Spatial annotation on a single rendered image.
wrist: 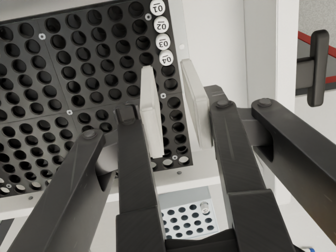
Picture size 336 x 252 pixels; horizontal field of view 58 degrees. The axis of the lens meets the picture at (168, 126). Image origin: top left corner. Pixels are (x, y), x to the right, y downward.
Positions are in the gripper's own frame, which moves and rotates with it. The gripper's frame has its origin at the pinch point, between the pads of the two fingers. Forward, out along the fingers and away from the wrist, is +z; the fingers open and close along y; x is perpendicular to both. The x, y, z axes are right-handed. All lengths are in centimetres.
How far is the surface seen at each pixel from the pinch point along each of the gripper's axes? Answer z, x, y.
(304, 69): 9.0, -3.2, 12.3
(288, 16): 7.3, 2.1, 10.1
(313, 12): 100, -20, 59
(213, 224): 20.6, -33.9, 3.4
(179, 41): 15.3, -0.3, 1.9
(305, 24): 100, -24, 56
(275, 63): 7.4, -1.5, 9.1
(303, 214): 24, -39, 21
